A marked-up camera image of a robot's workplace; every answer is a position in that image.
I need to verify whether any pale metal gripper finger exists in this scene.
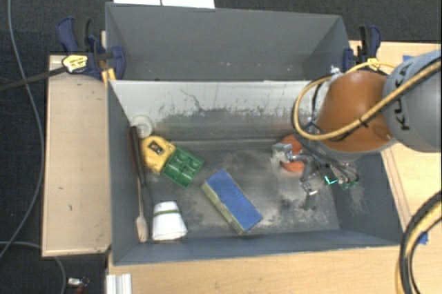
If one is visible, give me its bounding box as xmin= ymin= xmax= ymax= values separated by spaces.
xmin=299 ymin=179 xmax=323 ymax=211
xmin=271 ymin=142 xmax=314 ymax=168

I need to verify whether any orange ball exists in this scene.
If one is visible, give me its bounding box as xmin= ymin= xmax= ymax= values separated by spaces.
xmin=278 ymin=133 xmax=307 ymax=177

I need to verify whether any blue sponge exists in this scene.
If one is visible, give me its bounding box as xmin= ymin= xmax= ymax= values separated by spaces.
xmin=200 ymin=168 xmax=265 ymax=235

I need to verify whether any green toy brick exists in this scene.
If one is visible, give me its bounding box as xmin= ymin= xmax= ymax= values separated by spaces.
xmin=161 ymin=145 xmax=204 ymax=189

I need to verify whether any grey metal bin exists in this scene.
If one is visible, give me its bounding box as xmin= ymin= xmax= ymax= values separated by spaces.
xmin=104 ymin=1 xmax=405 ymax=266

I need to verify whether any yellow tape measure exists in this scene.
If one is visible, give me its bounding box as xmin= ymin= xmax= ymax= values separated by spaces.
xmin=139 ymin=135 xmax=177 ymax=176

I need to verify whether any white paper cup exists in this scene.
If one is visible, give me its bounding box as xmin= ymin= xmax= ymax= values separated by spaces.
xmin=151 ymin=201 xmax=189 ymax=242

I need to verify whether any white round tape roll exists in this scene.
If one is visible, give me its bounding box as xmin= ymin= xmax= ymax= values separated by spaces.
xmin=131 ymin=115 xmax=155 ymax=139

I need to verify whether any dark thin stick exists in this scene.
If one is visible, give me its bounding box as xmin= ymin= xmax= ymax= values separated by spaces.
xmin=128 ymin=126 xmax=155 ymax=219

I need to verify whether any pale wooden spoon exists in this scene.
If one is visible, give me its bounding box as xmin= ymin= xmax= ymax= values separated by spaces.
xmin=135 ymin=175 xmax=150 ymax=244

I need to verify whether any pale wood board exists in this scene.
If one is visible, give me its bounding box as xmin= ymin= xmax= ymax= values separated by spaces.
xmin=41 ymin=54 xmax=113 ymax=257

